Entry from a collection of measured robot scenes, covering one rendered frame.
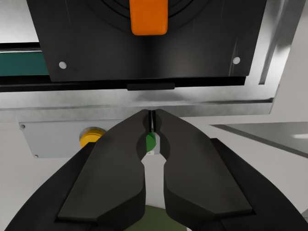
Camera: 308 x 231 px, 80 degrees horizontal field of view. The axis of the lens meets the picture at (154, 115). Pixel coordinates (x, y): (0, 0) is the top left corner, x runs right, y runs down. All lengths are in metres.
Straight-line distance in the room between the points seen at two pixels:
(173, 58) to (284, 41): 0.13
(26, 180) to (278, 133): 1.66
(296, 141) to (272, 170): 1.38
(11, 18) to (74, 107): 0.13
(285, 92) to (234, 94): 0.18
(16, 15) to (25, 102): 0.11
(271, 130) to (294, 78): 1.31
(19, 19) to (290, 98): 0.47
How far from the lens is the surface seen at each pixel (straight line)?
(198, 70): 0.23
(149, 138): 0.27
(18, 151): 0.52
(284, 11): 0.27
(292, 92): 0.45
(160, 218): 0.57
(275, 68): 0.28
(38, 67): 0.28
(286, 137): 1.85
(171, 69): 0.23
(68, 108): 0.28
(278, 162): 0.56
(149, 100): 0.25
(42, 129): 0.31
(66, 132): 0.30
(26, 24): 0.31
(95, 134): 0.27
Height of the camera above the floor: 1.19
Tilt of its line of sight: 60 degrees down
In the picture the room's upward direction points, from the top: 177 degrees clockwise
